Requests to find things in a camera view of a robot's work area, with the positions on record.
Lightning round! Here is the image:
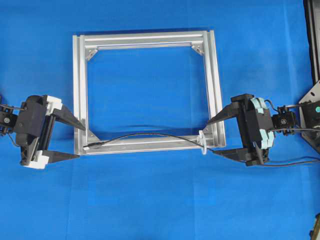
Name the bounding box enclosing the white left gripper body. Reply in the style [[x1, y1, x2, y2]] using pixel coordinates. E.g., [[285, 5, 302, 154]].
[[23, 95, 63, 170]]

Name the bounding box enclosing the teal right gripper body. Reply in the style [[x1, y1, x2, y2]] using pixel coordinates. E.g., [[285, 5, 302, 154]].
[[231, 93, 276, 167]]

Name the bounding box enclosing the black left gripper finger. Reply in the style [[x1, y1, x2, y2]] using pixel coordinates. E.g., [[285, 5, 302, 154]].
[[53, 104, 86, 130], [46, 150, 80, 163]]

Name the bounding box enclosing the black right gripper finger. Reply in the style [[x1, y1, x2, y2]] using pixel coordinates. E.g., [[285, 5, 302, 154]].
[[207, 103, 244, 124], [214, 148, 248, 162]]

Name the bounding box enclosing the black wire with plug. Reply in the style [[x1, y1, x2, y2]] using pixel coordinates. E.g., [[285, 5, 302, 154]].
[[82, 132, 320, 166]]

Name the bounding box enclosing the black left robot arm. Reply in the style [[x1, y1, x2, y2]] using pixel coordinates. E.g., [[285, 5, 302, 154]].
[[0, 95, 86, 170]]

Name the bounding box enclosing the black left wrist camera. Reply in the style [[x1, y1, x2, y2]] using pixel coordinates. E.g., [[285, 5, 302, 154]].
[[13, 94, 49, 161]]

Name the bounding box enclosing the white string loop clip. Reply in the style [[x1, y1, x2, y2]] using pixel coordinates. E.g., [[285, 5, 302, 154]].
[[196, 130, 207, 155]]

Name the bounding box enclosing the aluminium extrusion frame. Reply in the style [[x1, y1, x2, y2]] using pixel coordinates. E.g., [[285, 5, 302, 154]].
[[72, 29, 227, 157]]

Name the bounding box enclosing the black vertical rail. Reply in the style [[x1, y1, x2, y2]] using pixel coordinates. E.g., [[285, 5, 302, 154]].
[[303, 0, 320, 85]]

